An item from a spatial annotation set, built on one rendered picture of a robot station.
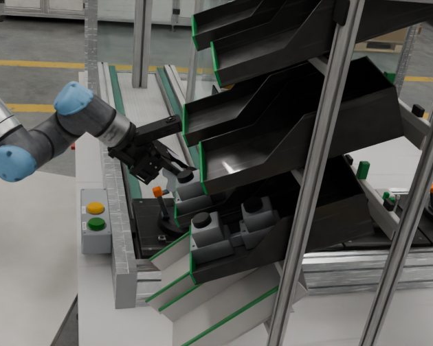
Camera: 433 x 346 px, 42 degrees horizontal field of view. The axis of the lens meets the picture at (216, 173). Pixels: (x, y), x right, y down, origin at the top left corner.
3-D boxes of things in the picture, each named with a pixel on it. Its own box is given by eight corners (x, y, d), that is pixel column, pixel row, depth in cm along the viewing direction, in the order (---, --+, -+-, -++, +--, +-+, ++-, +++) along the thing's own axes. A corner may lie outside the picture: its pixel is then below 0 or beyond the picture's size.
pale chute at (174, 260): (160, 315, 108) (144, 301, 106) (163, 271, 119) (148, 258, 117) (280, 237, 100) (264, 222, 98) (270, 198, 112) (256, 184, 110)
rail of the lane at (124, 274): (115, 309, 125) (116, 270, 120) (98, 135, 200) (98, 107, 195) (139, 307, 127) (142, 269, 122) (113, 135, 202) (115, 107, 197)
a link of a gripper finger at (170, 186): (183, 200, 132) (153, 176, 130) (200, 182, 131) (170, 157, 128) (183, 205, 129) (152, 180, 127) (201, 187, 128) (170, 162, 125)
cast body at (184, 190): (180, 217, 101) (166, 185, 98) (181, 204, 105) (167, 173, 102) (225, 203, 100) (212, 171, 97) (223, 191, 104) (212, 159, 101)
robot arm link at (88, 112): (54, 93, 121) (78, 71, 117) (95, 123, 126) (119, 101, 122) (45, 117, 116) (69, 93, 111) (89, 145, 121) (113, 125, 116)
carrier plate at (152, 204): (141, 261, 127) (142, 254, 126) (132, 204, 147) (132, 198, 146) (243, 257, 133) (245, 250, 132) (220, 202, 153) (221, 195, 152)
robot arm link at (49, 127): (12, 145, 120) (40, 117, 114) (42, 126, 129) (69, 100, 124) (36, 173, 121) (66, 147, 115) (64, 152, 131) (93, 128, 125)
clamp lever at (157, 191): (162, 217, 135) (152, 192, 131) (161, 212, 137) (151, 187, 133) (176, 212, 136) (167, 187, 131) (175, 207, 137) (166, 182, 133)
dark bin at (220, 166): (206, 197, 78) (188, 152, 75) (203, 154, 90) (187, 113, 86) (405, 136, 75) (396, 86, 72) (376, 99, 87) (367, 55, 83)
